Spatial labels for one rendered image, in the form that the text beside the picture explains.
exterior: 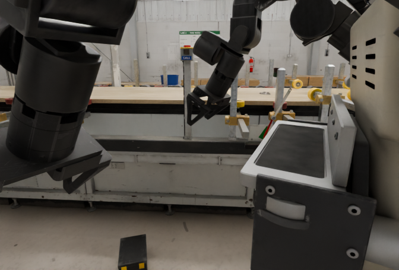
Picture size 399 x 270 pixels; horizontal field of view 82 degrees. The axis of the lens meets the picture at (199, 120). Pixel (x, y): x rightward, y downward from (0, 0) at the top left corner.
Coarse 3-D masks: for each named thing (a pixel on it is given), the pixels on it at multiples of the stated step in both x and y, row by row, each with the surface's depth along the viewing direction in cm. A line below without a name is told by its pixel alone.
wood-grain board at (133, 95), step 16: (0, 96) 166; (96, 96) 166; (112, 96) 166; (128, 96) 166; (144, 96) 166; (160, 96) 166; (176, 96) 166; (240, 96) 166; (256, 96) 166; (272, 96) 166; (288, 96) 166; (304, 96) 166
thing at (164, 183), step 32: (96, 128) 161; (128, 128) 160; (160, 128) 158; (192, 128) 157; (224, 128) 155; (32, 192) 179; (64, 192) 177; (96, 192) 177; (128, 192) 177; (160, 192) 175; (192, 192) 173; (224, 192) 172
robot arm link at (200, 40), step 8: (208, 32) 56; (240, 32) 50; (248, 32) 50; (200, 40) 56; (208, 40) 56; (216, 40) 55; (224, 40) 54; (232, 40) 51; (240, 40) 50; (200, 48) 57; (208, 48) 56; (216, 48) 55; (232, 48) 52; (240, 48) 51; (200, 56) 58; (208, 56) 56
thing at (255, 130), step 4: (252, 128) 131; (256, 128) 131; (260, 128) 131; (264, 128) 130; (252, 132) 132; (256, 132) 131; (260, 132) 131; (252, 136) 132; (256, 136) 132; (248, 140) 133; (252, 140) 133; (256, 140) 133; (260, 140) 132
